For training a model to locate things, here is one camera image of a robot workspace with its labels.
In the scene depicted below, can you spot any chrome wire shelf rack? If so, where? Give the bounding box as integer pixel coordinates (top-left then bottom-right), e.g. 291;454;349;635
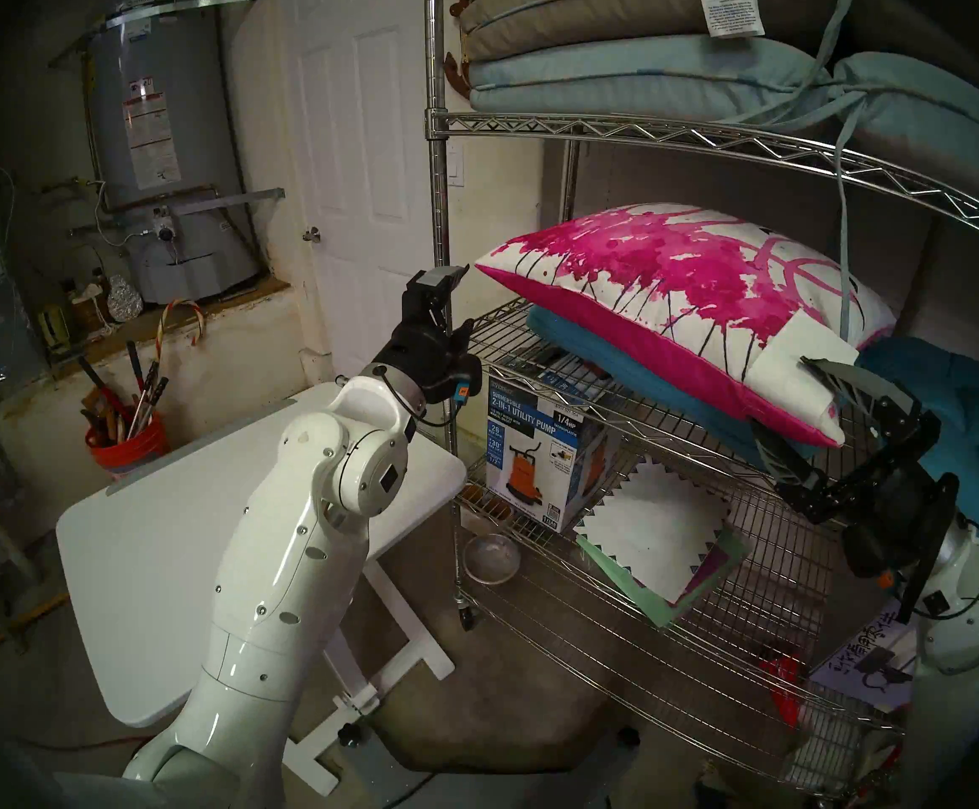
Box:
424;0;979;804

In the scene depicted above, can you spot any magenta paper sheet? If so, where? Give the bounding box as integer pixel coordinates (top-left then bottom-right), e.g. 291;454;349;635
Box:
671;542;735;606

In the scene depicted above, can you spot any wooden stick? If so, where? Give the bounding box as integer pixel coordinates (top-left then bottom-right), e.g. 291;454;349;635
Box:
0;592;71;658

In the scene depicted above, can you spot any white folding table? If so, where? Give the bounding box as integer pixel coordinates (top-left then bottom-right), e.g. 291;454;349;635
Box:
56;382;469;798

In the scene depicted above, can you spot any orange plastic bucket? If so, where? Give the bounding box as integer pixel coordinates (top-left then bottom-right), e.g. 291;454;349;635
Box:
85;411;170;480

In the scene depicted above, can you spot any red plastic item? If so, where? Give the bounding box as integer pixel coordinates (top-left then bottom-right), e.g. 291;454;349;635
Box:
759;651;806;728

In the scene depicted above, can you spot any green paper sheet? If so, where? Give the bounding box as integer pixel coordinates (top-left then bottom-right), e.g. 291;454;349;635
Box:
575;529;752;630

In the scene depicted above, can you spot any grey water heater tank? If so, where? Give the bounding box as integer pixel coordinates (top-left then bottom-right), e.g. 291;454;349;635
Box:
85;0;265;305

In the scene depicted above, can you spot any light blue seat cushion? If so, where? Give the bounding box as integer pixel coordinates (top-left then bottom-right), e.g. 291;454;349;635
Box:
468;36;836;119
827;51;979;227

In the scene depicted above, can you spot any pink white flamingo cushion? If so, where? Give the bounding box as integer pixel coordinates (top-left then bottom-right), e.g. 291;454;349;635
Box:
474;205;896;448

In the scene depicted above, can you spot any white zigzag edged sheet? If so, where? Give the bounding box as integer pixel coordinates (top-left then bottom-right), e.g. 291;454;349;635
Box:
572;460;730;606

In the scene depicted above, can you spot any white cushion care label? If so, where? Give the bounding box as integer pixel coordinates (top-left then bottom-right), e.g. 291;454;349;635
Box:
698;0;767;40

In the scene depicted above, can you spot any utility pump cardboard box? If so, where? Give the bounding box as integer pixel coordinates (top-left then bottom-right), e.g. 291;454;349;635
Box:
486;341;635;534

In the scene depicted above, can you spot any white panel door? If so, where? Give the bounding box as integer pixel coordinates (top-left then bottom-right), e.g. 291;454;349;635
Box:
283;0;457;437

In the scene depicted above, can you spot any small metal bowl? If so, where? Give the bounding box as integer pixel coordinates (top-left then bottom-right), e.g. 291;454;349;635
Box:
463;533;522;586

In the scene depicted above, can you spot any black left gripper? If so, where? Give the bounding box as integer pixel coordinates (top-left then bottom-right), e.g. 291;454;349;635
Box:
372;264;485;408

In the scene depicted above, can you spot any striped candy cane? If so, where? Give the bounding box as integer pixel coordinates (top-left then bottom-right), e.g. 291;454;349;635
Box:
155;299;206;366

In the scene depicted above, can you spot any crumpled silver foil piece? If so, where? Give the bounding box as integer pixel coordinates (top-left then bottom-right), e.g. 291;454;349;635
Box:
108;275;145;324

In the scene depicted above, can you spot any box with Chinese print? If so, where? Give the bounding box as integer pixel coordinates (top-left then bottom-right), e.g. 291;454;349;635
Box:
810;622;918;714

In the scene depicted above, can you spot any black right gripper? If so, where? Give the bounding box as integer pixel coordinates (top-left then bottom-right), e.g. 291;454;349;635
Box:
749;357;960;581

